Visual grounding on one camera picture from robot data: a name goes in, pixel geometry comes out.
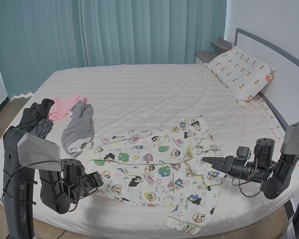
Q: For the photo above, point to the black garment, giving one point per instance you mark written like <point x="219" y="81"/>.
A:
<point x="30" y="116"/>

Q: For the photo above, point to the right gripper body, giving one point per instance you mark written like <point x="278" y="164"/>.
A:
<point x="239" y="169"/>

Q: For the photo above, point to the pink garment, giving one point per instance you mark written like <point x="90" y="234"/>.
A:
<point x="64" y="106"/>

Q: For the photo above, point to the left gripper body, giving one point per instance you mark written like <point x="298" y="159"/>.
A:
<point x="94" y="182"/>

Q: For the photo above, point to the grey white bedside table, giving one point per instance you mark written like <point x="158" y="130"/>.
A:
<point x="204" y="56"/>

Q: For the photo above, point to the bed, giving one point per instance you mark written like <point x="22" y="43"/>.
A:
<point x="152" y="88"/>

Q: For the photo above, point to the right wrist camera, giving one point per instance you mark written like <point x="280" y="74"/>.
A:
<point x="243" y="153"/>

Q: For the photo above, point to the white printed pyjama top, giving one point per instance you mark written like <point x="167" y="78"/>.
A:
<point x="139" y="163"/>

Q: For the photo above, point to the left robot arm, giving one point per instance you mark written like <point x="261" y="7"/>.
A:
<point x="37" y="150"/>

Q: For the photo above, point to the blue-green curtain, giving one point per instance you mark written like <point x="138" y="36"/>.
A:
<point x="114" y="21"/>

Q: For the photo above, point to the white printed pillow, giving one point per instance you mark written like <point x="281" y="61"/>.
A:
<point x="241" y="73"/>

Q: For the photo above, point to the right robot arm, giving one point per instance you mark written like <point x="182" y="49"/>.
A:
<point x="294" y="138"/>

